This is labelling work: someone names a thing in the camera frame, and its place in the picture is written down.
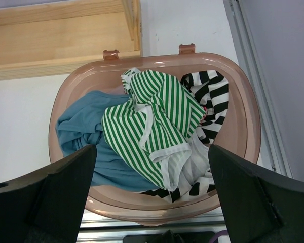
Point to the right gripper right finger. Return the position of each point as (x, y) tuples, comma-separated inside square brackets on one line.
[(258, 204)]

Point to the translucent pink plastic basin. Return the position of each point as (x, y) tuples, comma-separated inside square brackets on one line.
[(240, 133)]

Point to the aluminium mounting rail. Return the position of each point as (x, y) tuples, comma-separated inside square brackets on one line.
[(95, 228)]

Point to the green white striped tank top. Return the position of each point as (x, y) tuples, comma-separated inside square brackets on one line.
[(151, 130)]

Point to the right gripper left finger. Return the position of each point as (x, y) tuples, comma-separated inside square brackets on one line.
[(47, 204)]

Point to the red white striped tank top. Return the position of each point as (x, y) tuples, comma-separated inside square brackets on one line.
[(204, 115)]

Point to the blue tank top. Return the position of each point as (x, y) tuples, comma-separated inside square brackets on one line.
[(80, 125)]

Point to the mauve pink tank top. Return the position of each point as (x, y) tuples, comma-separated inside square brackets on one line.
[(119, 90)]

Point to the black white striped tank top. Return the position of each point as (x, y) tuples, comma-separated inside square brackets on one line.
[(211, 90)]

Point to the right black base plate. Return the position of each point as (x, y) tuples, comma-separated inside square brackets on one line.
[(170, 237)]

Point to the wooden clothes rack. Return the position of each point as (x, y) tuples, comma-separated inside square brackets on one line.
[(57, 38)]

